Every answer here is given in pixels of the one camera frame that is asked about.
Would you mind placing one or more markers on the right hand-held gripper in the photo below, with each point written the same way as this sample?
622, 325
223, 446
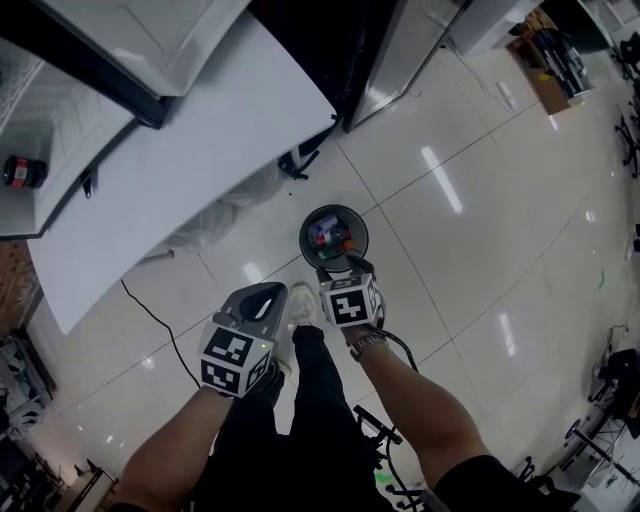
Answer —
350, 307

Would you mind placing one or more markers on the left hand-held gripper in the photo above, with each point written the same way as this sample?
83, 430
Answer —
225, 350

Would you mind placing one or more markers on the clear bottle with red cap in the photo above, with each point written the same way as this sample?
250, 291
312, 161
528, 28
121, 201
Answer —
327, 240

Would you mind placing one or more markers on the black round waste bin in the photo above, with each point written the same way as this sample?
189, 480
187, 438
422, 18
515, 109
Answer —
360, 235

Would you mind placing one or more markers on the silver drink can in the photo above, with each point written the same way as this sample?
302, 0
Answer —
322, 225

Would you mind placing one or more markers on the dark cola bottle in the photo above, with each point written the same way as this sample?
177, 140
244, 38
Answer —
25, 172

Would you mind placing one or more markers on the person's left forearm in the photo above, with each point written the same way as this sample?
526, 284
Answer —
165, 450

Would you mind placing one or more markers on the person's right forearm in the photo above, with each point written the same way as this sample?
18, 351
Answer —
430, 410

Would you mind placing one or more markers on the white sneaker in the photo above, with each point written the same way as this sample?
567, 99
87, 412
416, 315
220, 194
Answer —
302, 302
283, 366

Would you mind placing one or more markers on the silver wristwatch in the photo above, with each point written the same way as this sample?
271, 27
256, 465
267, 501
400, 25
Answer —
370, 342

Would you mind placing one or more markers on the person's black trousers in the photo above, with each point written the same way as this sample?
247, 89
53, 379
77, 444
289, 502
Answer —
320, 400

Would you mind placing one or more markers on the black waist harness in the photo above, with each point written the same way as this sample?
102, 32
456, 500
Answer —
377, 425

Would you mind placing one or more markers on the white table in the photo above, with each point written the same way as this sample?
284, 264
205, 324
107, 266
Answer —
200, 150

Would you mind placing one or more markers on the black fridge foot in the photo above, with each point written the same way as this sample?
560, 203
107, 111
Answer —
88, 184

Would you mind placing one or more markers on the grey metal rack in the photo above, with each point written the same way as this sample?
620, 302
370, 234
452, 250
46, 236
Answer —
25, 380

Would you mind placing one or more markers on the person's black shirt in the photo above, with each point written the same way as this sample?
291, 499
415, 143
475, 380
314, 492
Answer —
500, 490

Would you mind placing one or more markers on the cardboard box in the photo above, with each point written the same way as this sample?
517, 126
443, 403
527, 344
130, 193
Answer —
550, 75

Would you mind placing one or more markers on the white water dispenser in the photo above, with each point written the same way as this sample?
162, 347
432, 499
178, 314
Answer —
490, 25

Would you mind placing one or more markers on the black fridge door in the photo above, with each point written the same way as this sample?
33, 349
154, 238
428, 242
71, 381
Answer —
150, 40

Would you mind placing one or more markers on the black office chair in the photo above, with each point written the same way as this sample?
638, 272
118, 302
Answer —
630, 140

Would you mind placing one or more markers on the dark green round seat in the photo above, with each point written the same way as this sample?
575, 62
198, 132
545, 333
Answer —
590, 25

